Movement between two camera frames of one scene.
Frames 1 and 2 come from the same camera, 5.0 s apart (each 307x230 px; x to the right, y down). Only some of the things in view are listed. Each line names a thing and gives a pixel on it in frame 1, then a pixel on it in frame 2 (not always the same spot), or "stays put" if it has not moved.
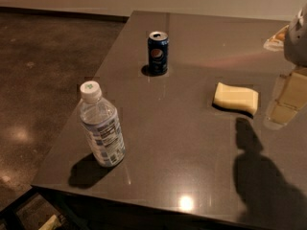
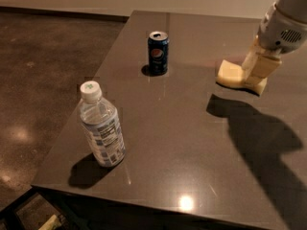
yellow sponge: (237, 99) to (232, 74)
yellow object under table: (51, 224) stays put
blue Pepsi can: (157, 52) stays put
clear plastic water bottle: (101, 123) stays put
